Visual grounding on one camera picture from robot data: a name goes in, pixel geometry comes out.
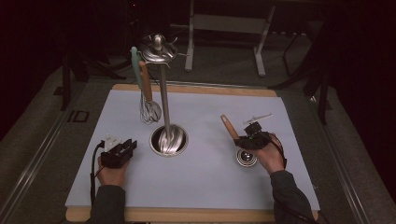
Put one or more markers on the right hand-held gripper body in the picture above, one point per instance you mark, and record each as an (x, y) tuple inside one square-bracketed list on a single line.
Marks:
[(257, 138)]

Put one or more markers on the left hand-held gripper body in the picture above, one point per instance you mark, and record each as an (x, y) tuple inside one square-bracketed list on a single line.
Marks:
[(113, 158)]

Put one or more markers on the person's left hand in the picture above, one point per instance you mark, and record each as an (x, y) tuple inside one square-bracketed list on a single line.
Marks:
[(112, 175)]

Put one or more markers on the person's right hand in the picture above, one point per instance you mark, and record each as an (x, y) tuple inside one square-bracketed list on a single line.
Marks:
[(271, 157)]

